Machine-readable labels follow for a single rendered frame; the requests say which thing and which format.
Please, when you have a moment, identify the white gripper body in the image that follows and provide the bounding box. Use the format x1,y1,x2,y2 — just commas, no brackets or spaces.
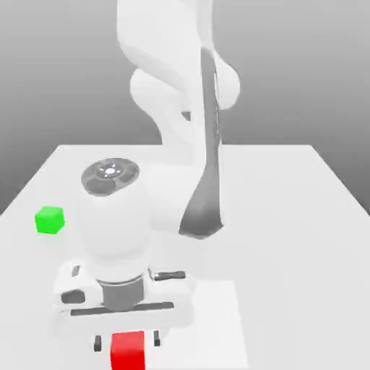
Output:
53,277,195,344

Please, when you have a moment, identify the small red cube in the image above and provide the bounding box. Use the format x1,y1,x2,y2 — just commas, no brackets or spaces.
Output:
110,331,146,370

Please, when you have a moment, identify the small green cube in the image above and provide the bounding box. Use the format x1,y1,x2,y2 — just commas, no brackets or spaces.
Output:
34,205,66,236

